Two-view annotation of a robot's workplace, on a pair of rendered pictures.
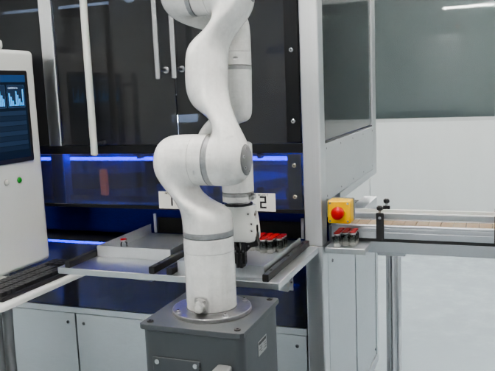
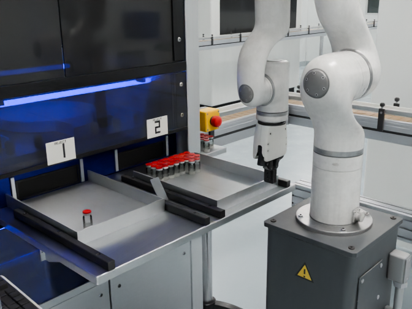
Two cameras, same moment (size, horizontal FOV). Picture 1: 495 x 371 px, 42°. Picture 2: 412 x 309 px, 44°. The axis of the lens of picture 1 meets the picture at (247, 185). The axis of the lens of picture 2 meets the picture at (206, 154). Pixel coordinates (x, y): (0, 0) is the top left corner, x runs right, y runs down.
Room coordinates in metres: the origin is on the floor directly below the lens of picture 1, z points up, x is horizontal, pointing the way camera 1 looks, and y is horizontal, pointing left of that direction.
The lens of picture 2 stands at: (1.35, 1.32, 1.41)
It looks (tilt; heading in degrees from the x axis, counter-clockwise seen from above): 17 degrees down; 292
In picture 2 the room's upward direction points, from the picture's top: 1 degrees counter-clockwise
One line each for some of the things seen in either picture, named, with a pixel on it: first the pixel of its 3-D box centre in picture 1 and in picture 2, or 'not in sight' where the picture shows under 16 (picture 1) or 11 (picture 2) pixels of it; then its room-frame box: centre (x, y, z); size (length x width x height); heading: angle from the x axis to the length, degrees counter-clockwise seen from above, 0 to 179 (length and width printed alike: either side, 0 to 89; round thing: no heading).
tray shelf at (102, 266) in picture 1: (197, 256); (151, 200); (1.99, 0.17, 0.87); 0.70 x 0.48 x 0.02; 69
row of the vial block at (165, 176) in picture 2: (255, 243); (178, 167); (1.99, -0.02, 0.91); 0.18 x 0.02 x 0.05; 68
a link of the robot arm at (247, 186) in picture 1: (235, 166); (271, 85); (1.70, 0.03, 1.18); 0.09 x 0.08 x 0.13; 69
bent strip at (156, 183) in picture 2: not in sight; (171, 194); (1.91, 0.20, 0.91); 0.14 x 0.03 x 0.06; 159
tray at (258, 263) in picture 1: (242, 254); (204, 178); (1.89, 0.02, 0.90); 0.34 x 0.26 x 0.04; 158
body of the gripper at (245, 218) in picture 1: (239, 220); (271, 137); (1.69, 0.03, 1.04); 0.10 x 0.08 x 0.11; 69
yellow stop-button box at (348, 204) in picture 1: (341, 210); (205, 119); (2.02, -0.29, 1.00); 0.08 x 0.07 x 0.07; 159
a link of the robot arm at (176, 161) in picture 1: (193, 185); (334, 104); (1.52, 0.13, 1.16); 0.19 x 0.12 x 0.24; 69
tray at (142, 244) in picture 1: (159, 241); (84, 202); (2.12, 0.30, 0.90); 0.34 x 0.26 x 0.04; 159
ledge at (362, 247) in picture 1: (349, 246); (200, 149); (2.05, -0.32, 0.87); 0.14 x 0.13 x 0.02; 159
